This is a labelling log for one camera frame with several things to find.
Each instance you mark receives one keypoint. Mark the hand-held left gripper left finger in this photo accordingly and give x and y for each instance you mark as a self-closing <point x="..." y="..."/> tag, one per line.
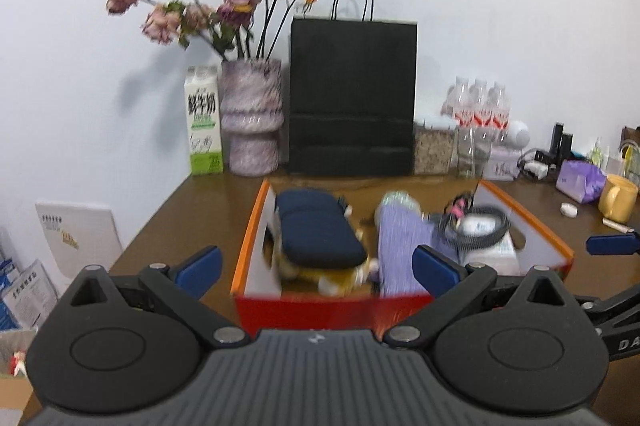
<point x="200" y="268"/>

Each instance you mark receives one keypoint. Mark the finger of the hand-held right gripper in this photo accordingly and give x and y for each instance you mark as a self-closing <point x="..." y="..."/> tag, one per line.
<point x="610" y="308"/>
<point x="612" y="244"/>

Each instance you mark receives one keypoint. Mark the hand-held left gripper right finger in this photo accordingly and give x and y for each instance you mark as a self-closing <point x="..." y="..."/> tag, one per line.
<point x="435" y="271"/>

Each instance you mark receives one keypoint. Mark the purple cloth bag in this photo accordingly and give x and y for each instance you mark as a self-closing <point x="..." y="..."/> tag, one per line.
<point x="400" y="246"/>

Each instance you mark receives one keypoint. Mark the clear cotton bud box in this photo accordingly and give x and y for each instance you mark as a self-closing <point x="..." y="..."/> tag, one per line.
<point x="495" y="257"/>

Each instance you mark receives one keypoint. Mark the clear plastic bag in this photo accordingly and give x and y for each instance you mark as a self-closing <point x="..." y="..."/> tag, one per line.
<point x="400" y="201"/>

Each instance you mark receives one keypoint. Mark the yellow and white plush toy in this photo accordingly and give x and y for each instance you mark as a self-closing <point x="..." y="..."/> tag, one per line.
<point x="340" y="278"/>

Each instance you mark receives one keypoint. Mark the red cardboard box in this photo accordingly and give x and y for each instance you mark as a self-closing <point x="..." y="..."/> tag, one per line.
<point x="325" y="311"/>

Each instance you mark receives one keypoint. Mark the navy zip case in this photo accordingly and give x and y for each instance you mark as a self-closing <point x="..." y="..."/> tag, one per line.
<point x="315" y="226"/>

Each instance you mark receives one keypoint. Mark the wooden desktop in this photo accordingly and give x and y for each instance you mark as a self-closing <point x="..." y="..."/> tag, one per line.
<point x="200" y="216"/>

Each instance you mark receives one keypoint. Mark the yellow mug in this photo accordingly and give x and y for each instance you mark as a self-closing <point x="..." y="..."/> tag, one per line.
<point x="622" y="198"/>

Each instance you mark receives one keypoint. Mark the small white round disc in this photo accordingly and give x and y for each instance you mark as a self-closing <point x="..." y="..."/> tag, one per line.
<point x="568" y="209"/>

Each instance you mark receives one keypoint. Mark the purple tissue pack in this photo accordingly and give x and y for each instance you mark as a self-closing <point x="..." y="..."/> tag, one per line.
<point x="580" y="181"/>

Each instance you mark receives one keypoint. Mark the small clear spray bottle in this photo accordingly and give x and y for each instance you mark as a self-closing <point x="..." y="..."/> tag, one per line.
<point x="595" y="154"/>

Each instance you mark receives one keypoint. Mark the power strip with plugs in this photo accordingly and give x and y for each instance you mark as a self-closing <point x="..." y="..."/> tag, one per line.
<point x="537" y="166"/>

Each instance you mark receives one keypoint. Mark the black upright device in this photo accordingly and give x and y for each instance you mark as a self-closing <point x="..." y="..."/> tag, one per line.
<point x="560" y="140"/>

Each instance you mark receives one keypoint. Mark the clear seed container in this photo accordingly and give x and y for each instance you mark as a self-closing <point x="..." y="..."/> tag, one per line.
<point x="434" y="151"/>

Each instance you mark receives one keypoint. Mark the white board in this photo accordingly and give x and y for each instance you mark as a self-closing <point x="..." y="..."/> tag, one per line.
<point x="80" y="236"/>

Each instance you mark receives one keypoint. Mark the white tin box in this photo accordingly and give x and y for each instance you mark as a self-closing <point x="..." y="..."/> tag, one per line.
<point x="501" y="165"/>

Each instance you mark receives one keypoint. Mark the white round speaker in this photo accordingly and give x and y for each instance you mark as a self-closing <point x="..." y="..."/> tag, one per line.
<point x="518" y="134"/>

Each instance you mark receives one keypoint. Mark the white and green milk carton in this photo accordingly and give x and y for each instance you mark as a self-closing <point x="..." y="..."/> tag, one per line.
<point x="204" y="121"/>

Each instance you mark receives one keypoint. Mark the purple marbled vase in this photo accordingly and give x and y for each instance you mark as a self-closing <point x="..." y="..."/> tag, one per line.
<point x="250" y="116"/>

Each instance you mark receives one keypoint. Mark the black paper bag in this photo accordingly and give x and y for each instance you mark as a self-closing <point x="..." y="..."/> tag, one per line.
<point x="350" y="96"/>

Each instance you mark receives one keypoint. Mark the blue printed box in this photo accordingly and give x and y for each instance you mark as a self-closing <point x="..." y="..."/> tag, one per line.
<point x="7" y="301"/>

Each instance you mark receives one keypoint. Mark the bin with plastic liner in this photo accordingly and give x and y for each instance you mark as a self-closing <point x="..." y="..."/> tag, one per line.
<point x="17" y="351"/>

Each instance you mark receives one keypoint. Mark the brown cardboard box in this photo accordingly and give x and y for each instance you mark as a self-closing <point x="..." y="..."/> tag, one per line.
<point x="15" y="398"/>

